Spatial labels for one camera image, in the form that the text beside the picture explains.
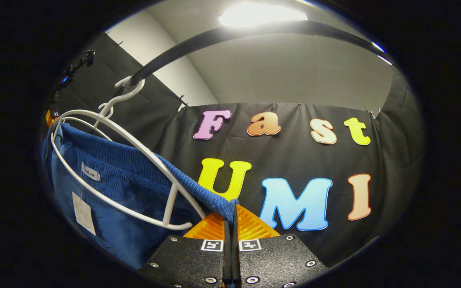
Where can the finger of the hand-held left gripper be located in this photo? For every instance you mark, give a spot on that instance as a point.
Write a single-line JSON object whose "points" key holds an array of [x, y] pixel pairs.
{"points": [[51, 118]]}

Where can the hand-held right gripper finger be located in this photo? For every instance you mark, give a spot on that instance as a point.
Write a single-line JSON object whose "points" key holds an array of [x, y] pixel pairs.
{"points": [[235, 256], [227, 256]]}

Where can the white plastic hanger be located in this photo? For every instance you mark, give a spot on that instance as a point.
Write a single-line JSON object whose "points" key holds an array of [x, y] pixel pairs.
{"points": [[142, 146], [106, 107]]}

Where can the black clothes rack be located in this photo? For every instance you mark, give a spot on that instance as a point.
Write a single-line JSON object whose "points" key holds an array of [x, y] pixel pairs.
{"points": [[254, 27]]}

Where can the black cloth clip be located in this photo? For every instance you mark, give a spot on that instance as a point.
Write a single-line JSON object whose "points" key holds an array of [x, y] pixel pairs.
{"points": [[181, 100], [119, 43]]}

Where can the black backdrop cloth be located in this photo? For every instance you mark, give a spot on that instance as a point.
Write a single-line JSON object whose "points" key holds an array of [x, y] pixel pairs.
{"points": [[294, 160]]}

